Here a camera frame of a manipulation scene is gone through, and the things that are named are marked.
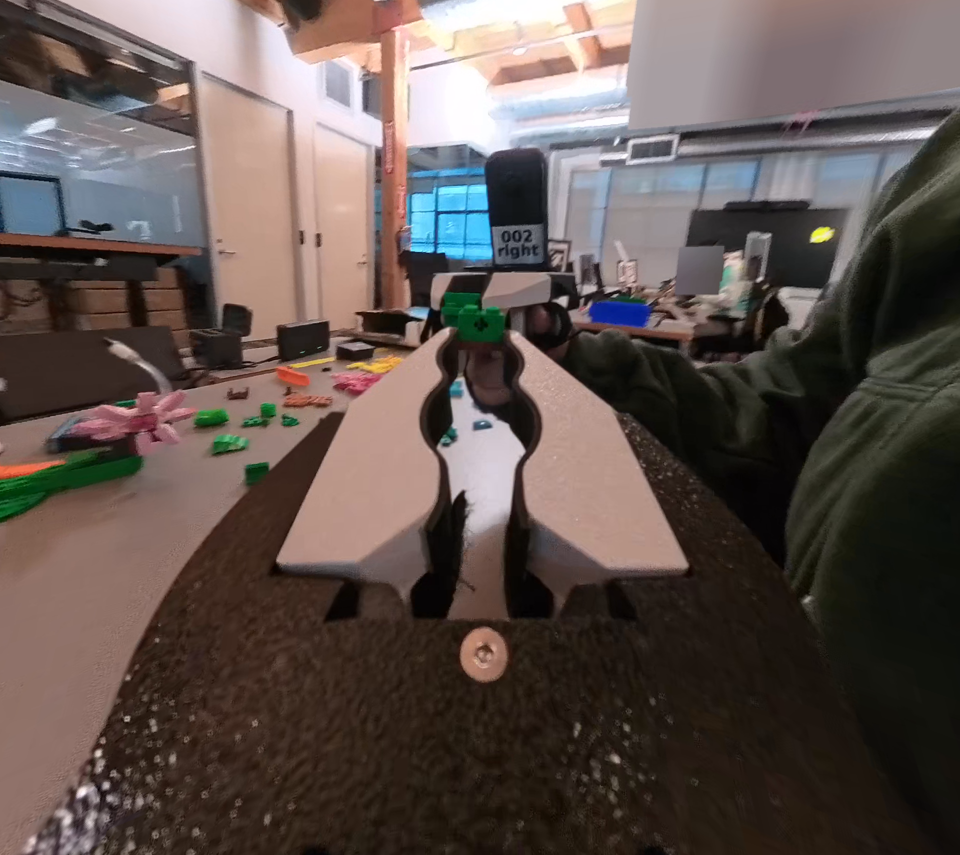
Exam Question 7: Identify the black charger box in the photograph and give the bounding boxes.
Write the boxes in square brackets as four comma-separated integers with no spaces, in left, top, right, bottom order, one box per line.
[276,318,332,363]

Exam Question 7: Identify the wooden post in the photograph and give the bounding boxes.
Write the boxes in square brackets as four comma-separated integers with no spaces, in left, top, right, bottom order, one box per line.
[377,0,411,310]

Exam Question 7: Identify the person's torso in green jacket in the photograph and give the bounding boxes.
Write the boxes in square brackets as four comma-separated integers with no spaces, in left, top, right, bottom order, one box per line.
[780,111,960,855]

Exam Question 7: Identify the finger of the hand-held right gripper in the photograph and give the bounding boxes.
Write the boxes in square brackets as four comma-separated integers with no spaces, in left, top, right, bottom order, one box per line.
[485,273,556,312]
[432,273,494,309]

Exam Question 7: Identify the cream door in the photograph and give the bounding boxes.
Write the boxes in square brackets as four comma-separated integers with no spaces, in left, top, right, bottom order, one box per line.
[312,122,375,333]
[197,73,298,340]

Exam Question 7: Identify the stack of cardboard boxes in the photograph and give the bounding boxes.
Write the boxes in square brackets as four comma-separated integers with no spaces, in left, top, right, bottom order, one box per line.
[60,267,189,333]

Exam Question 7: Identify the clear sleeved cable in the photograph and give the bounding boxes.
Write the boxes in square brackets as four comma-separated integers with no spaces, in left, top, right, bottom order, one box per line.
[103,337,175,397]

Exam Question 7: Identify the group of green lego pieces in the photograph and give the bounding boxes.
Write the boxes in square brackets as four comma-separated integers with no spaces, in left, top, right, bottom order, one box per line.
[193,402,301,489]

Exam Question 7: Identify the white wall vent grille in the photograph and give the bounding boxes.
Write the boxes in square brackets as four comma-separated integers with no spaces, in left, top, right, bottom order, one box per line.
[626,133,681,165]
[322,56,358,111]

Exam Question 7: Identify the orange lego plate assembly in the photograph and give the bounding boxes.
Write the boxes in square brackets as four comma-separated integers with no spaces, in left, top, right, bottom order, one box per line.
[0,459,69,483]

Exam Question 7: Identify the pink lego flower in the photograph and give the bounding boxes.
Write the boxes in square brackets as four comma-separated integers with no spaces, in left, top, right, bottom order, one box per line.
[90,390,198,455]

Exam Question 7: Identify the green and brown lego assembly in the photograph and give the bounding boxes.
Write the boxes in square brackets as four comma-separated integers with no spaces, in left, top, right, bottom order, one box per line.
[441,291,506,347]

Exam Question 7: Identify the black wall screen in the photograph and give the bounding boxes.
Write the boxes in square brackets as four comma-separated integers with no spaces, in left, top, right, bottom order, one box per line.
[686,198,852,291]

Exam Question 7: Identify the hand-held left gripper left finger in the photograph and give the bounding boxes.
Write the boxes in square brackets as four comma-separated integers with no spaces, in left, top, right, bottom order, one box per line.
[274,327,455,601]

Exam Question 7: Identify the black office chair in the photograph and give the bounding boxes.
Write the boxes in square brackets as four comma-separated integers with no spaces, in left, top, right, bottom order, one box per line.
[405,251,450,310]

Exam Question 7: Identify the black rectangular case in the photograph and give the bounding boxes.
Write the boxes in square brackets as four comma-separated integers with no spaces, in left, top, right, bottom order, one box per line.
[0,326,189,423]

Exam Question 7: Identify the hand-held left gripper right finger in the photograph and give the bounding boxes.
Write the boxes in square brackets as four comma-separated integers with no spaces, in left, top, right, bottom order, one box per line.
[508,328,691,610]

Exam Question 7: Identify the dark monitor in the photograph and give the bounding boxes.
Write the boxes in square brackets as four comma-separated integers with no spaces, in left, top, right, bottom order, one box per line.
[0,171,66,236]

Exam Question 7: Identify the person's right hand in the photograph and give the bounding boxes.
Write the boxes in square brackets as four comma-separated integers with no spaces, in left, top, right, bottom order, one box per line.
[460,306,555,414]

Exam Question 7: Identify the blue plastic bin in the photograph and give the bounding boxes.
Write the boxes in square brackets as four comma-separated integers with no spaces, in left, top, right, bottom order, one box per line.
[588,300,653,329]

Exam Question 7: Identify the black open charging case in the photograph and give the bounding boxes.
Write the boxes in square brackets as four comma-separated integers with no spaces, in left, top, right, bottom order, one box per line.
[189,303,254,371]

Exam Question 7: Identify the wooden top desk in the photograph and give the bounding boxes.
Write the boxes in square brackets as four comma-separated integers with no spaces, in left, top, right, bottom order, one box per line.
[0,232,205,331]

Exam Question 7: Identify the person's right forearm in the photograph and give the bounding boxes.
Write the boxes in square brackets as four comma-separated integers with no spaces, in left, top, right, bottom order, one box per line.
[558,326,815,500]

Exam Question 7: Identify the green lego leaf base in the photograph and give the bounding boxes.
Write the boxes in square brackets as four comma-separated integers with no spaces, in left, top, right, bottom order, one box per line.
[0,453,145,525]

